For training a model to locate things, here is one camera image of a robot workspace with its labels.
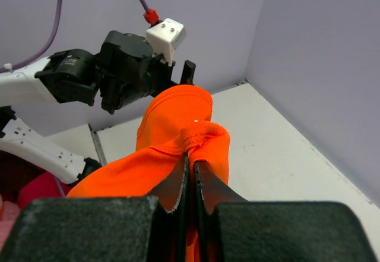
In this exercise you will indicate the crimson red t shirt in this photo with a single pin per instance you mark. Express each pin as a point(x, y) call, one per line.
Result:
point(44, 186)

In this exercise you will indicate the pink t shirt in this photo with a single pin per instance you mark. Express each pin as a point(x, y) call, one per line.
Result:
point(9, 214)

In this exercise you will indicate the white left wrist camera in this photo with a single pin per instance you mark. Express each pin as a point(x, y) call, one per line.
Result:
point(165, 38)

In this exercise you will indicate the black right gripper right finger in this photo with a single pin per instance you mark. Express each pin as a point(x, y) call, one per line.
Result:
point(231, 228)

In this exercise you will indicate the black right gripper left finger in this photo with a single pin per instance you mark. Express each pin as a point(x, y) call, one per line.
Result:
point(147, 228)

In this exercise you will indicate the orange t shirt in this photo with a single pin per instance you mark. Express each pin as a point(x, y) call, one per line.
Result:
point(177, 121)

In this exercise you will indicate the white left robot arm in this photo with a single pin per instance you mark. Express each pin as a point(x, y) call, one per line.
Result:
point(64, 77)

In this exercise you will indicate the dark maroon t shirt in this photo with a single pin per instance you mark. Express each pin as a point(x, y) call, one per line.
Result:
point(16, 173)

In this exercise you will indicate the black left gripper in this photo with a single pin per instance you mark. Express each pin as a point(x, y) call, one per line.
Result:
point(130, 71)

